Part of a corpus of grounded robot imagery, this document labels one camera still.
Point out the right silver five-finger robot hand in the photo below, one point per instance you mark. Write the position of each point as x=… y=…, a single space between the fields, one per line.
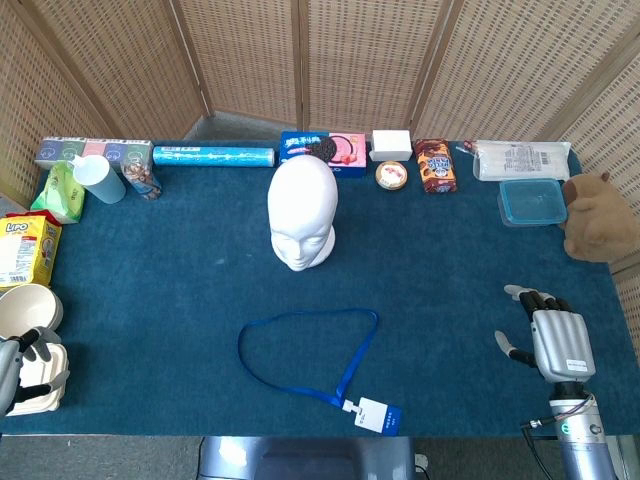
x=562 y=340

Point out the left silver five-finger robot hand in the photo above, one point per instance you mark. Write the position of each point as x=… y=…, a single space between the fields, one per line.
x=10 y=370

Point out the white takeaway lunch box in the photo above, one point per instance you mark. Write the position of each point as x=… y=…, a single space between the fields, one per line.
x=52 y=370

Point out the cream bowl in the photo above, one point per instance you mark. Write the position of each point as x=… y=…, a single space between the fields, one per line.
x=27 y=310

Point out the brown plush toy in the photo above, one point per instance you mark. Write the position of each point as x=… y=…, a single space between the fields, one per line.
x=597 y=225

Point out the yellow Lipo biscuit pack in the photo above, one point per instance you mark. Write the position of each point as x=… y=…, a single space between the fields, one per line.
x=25 y=250

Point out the clear container with blue lid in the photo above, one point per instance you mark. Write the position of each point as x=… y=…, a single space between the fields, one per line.
x=532 y=202

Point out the green snack bag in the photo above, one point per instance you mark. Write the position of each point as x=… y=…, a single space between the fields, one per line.
x=60 y=197

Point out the clear bag of white goods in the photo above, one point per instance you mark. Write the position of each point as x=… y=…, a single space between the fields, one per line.
x=522 y=160

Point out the blue-green tablecloth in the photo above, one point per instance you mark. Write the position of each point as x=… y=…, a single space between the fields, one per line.
x=175 y=260

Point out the pale blue cup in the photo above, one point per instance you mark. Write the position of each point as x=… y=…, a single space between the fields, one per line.
x=102 y=182

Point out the brown cookie packet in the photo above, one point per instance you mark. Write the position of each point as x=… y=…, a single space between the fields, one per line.
x=436 y=167

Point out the small red and white packet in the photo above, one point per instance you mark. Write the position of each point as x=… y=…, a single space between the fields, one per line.
x=469 y=146

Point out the clear jar of biscuit sticks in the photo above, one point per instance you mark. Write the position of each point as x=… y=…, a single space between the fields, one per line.
x=142 y=180

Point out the multicolour tea box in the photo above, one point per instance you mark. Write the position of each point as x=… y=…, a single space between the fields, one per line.
x=95 y=148

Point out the round tin with yellow lid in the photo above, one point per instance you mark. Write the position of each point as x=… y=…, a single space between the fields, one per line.
x=391 y=175

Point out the small white box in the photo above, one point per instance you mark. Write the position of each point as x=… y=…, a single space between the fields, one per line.
x=391 y=144

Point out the grey robot torso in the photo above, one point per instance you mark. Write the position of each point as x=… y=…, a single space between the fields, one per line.
x=300 y=460

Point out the blue and pink Oreo box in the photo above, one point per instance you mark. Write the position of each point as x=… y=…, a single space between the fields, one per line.
x=345 y=150

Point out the white foam mannequin head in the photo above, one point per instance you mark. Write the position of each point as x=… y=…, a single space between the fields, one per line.
x=302 y=200

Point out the blue rolled tube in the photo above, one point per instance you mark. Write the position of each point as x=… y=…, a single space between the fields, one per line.
x=215 y=156

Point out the woven bamboo folding screen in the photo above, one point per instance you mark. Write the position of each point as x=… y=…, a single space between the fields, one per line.
x=370 y=60

